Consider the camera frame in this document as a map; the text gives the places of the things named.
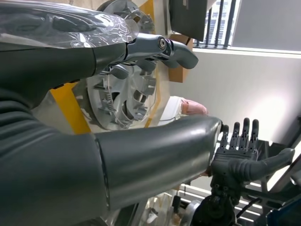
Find brown cardboard box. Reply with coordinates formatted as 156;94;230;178
168;33;194;83

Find dark grey monitor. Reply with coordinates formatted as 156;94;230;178
169;0;209;43

